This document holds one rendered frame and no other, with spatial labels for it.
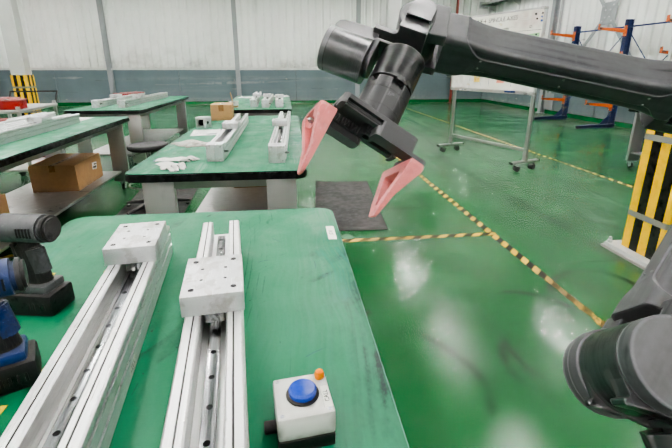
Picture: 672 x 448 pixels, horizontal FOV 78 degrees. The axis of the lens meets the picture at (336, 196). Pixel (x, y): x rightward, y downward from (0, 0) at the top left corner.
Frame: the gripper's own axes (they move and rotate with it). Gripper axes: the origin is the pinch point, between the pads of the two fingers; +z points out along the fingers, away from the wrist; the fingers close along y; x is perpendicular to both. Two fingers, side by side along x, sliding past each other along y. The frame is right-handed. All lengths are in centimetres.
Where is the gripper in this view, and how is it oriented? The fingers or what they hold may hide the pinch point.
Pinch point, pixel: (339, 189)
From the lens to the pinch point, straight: 46.7
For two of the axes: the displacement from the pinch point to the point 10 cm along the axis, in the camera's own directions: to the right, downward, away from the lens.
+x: 3.7, -1.6, -9.2
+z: -4.2, 8.5, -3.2
